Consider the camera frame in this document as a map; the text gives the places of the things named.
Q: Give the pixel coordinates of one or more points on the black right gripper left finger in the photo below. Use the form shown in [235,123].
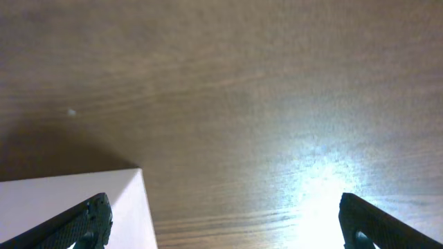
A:
[85,225]

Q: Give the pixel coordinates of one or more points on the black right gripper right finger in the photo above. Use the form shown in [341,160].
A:
[365,226]

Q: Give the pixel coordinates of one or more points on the pink cardboard box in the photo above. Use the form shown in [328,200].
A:
[27,203]

